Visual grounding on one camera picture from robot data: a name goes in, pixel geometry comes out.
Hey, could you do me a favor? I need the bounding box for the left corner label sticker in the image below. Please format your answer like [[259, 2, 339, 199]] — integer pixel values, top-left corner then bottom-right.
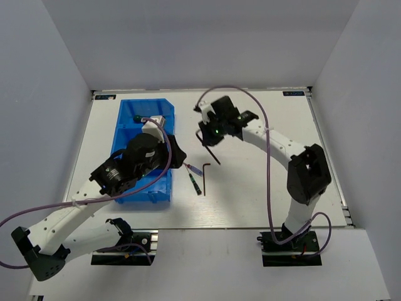
[[95, 95, 117, 100]]

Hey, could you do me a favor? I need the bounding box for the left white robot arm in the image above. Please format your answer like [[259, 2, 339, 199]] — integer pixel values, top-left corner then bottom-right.
[[11, 134, 187, 282]]

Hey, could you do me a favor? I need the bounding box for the green stubby screwdriver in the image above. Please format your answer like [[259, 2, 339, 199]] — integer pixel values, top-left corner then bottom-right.
[[133, 115, 142, 124]]

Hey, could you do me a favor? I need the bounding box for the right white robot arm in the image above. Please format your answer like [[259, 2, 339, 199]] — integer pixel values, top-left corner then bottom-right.
[[194, 96, 331, 250]]

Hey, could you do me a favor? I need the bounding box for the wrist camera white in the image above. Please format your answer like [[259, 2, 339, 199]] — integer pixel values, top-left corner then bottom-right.
[[194, 101, 216, 124], [142, 115, 165, 141]]

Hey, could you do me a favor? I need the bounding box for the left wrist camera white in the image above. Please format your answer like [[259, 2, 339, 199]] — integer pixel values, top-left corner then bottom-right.
[[142, 115, 165, 141]]

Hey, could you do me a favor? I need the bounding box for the blue handled screwdriver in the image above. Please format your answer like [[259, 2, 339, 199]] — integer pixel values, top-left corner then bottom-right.
[[184, 163, 204, 176]]

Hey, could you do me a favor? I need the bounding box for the right corner label sticker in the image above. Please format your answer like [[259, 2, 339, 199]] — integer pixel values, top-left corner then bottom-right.
[[283, 91, 305, 97]]

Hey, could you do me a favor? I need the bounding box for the corner label sticker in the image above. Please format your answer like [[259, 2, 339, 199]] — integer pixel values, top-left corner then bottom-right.
[[95, 95, 117, 100], [283, 91, 305, 97]]

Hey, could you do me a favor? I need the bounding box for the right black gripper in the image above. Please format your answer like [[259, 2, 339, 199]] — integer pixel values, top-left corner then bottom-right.
[[198, 115, 227, 147]]

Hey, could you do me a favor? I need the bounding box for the large brown hex key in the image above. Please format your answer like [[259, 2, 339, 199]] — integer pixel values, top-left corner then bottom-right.
[[195, 129, 221, 166]]

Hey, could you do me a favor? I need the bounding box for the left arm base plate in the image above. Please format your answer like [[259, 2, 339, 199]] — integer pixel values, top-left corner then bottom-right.
[[91, 230, 159, 267]]

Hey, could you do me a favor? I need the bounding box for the black green precision screwdriver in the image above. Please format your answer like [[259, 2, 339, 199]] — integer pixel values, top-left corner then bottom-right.
[[189, 173, 202, 196]]

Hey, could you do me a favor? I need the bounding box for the small brown hex key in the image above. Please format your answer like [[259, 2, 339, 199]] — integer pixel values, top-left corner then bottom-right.
[[202, 163, 211, 196]]

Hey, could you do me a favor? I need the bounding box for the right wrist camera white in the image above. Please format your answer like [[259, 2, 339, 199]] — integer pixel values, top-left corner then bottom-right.
[[194, 101, 216, 124]]

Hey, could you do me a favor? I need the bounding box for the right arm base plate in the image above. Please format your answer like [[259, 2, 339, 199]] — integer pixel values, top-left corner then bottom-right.
[[257, 231, 322, 267]]

